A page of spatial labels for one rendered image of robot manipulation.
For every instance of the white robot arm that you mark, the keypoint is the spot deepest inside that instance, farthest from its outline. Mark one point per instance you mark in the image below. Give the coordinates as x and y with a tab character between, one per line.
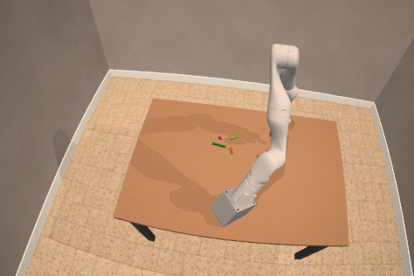
282	87

